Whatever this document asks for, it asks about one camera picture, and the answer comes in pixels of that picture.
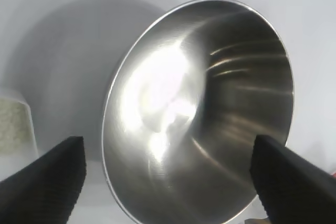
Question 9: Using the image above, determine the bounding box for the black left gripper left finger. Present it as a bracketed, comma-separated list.
[0, 136, 87, 224]

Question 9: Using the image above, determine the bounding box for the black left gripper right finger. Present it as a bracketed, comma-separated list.
[249, 134, 336, 224]

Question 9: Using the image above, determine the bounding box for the stainless steel mixing bowl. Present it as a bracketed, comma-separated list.
[101, 0, 295, 224]

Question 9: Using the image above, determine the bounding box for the clear plastic measuring cup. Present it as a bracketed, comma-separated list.
[0, 87, 40, 159]

